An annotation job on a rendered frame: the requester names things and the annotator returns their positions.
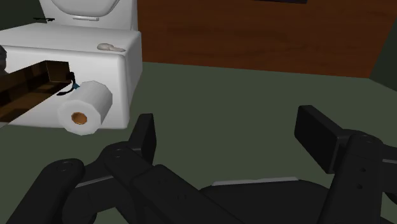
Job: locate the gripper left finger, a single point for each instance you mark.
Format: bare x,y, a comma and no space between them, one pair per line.
124,173

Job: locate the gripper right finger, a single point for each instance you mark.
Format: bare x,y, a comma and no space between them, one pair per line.
353,173

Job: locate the white toilet paper roll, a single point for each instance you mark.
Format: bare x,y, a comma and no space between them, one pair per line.
93,99

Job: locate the black toilet paper holder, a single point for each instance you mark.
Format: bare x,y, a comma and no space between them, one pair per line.
72,83

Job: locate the small beige lumpy object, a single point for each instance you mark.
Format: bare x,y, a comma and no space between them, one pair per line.
107,47

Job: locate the small black flat object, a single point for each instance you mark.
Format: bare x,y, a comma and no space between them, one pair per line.
45,19

